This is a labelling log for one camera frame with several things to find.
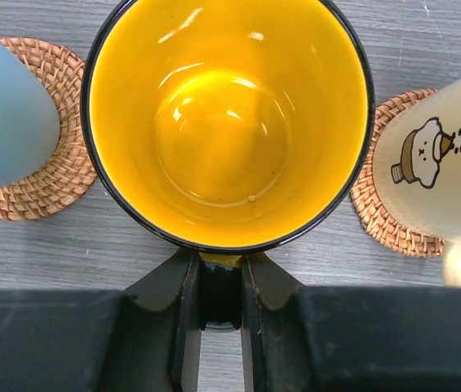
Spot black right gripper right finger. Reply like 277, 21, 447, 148
242, 253, 461, 391

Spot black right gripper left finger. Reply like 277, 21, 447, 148
0, 249, 201, 391

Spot woven rattan coaster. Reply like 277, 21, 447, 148
0, 37, 96, 221
350, 88, 444, 257

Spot cream mug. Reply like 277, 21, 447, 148
372, 79, 461, 287

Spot yellow mug black handle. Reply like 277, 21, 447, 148
80, 0, 376, 331

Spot white mug blue handle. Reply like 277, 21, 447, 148
0, 43, 60, 188

